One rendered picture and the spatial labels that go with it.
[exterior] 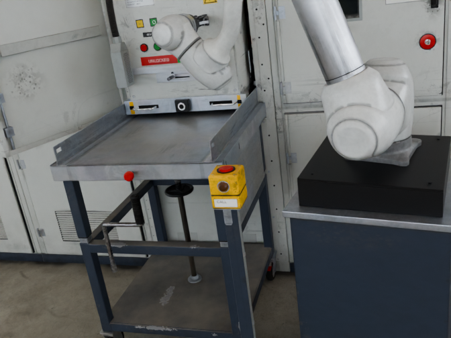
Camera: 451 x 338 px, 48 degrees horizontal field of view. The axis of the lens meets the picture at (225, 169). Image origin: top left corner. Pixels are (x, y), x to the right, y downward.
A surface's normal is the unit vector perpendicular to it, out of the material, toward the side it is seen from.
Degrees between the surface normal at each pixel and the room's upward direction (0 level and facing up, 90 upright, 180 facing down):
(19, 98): 90
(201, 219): 90
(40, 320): 0
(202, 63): 91
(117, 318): 0
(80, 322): 0
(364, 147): 95
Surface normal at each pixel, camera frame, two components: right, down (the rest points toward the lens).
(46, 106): 0.77, 0.14
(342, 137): -0.37, 0.53
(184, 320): -0.13, -0.92
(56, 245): -0.26, 0.39
